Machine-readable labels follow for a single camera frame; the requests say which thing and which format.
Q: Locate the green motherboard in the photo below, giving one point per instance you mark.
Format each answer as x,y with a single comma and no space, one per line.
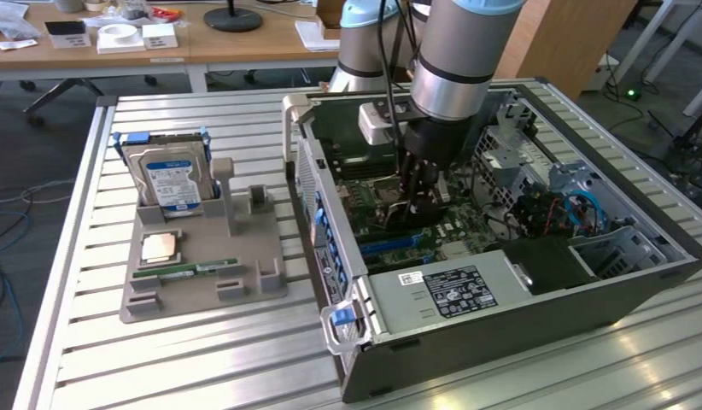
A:
459,222

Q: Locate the plain white box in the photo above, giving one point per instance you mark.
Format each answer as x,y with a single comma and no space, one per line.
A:
159,36

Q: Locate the installed green RAM stick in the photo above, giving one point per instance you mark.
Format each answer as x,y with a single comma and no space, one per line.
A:
369,223

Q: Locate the graphics card with metal bracket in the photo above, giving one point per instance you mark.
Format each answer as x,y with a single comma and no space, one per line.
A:
397,218

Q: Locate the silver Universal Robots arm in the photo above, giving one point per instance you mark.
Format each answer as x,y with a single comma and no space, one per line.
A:
459,51

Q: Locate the clear plastic bag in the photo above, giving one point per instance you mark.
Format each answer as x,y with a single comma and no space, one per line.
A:
12,23

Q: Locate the CPU chip with copper lid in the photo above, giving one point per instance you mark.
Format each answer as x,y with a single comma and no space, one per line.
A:
160,247

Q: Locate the white paper stack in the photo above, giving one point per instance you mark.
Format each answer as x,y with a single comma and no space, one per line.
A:
317,38

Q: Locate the brown cardboard box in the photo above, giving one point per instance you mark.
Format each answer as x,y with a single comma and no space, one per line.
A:
329,13

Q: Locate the grey plastic parts rack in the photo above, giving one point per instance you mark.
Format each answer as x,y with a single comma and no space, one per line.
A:
254,239

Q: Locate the black plastic air shroud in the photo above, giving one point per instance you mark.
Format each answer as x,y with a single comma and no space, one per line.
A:
547,265

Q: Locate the CPU socket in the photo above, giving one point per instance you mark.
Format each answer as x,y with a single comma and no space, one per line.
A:
385,192

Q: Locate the white control box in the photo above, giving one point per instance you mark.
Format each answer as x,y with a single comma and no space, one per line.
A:
606,74

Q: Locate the slanted metal disk bay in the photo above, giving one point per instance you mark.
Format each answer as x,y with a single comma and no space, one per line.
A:
618,256

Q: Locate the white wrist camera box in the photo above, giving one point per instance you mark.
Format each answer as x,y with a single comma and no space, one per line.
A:
377,126

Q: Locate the wooden cabinet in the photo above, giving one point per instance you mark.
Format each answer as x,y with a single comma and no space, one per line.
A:
585,42

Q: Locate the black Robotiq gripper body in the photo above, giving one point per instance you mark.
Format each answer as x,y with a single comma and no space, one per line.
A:
437,141

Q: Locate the silver power supply unit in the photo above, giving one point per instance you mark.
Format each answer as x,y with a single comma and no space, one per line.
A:
397,307

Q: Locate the white desk frame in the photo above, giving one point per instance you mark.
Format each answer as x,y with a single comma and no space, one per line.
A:
676,42

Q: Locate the white tape roll block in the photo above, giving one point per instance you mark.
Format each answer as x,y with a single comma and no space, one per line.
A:
120,40

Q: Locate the white box with black top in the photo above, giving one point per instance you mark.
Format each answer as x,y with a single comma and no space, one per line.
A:
67,34

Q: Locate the black round lamp base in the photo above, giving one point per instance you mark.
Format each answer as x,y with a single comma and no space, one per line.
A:
231,21

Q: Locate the perforated metal disk bay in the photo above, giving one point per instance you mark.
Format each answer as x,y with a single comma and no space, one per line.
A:
499,166

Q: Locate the white paper label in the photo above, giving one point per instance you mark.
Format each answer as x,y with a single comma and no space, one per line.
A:
15,45

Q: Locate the grey cup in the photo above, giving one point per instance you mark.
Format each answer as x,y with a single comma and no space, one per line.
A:
68,5

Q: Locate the loose green RAM stick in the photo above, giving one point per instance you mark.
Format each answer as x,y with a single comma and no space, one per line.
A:
183,269

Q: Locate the beige tape roll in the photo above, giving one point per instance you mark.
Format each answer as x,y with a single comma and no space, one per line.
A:
95,5

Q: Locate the blue case release latch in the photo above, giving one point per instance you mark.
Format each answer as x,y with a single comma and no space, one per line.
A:
341,318

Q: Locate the dark bagged parts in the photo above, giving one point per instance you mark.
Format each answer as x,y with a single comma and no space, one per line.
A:
134,13

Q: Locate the red and white package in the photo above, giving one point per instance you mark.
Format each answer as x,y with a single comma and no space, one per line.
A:
166,15

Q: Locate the black wheeled chair base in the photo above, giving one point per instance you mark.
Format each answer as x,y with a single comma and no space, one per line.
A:
60,91

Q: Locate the wooden office desk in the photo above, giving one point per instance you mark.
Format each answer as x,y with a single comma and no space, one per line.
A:
243,47
32,57

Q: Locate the open dark grey PC case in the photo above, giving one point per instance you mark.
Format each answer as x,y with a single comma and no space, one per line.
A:
499,350

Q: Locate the hard disk in blue caddy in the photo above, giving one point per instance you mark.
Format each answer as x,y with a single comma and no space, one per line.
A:
166,179

